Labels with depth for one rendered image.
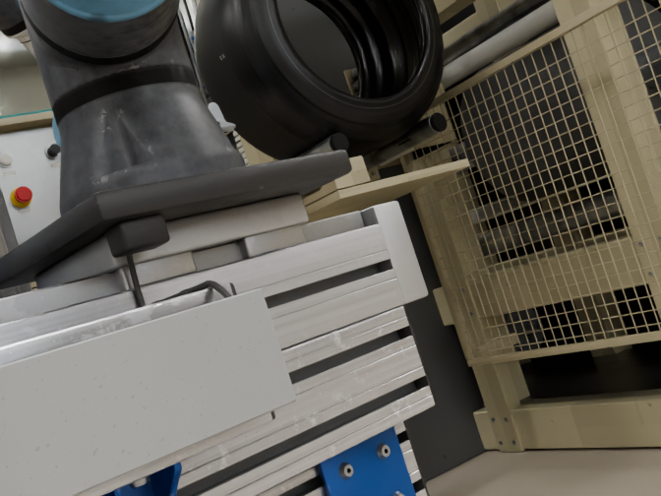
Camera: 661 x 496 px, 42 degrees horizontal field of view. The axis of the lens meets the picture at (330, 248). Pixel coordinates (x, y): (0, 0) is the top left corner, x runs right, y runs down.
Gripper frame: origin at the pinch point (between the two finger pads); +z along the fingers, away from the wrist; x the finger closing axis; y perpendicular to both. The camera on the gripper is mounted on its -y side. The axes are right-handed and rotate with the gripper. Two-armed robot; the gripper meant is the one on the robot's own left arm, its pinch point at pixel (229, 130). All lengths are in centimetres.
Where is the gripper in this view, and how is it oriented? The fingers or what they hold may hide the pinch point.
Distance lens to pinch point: 180.9
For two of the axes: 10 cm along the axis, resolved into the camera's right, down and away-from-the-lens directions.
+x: -5.1, 2.1, 8.4
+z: 8.4, -1.2, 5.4
